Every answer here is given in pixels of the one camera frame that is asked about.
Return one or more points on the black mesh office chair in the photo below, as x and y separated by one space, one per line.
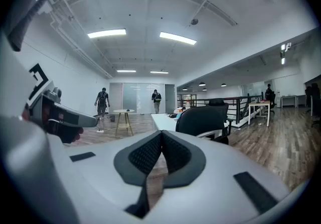
200 120

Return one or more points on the white frame desk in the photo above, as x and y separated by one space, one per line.
288 97

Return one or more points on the person's dark clothing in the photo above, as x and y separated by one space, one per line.
27 22

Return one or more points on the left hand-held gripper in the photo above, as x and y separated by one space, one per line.
41 103

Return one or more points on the round wooden side table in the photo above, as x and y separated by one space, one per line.
123 111

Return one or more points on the white plastic bottle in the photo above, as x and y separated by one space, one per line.
187 104

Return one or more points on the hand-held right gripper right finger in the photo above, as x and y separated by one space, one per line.
215 193

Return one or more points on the frosted glass partition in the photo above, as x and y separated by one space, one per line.
135 97

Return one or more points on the long ceiling light panel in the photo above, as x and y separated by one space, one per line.
159 72
106 33
126 70
177 38

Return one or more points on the person's left hand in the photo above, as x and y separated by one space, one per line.
70 135

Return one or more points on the wooden top desk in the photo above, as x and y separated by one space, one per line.
260 104

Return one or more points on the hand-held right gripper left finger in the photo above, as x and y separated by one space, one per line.
100 167

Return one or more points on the grey door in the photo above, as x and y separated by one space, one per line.
170 98

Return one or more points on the black metal railing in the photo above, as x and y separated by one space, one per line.
238 107

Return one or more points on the round ceiling smoke detector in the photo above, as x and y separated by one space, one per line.
194 21

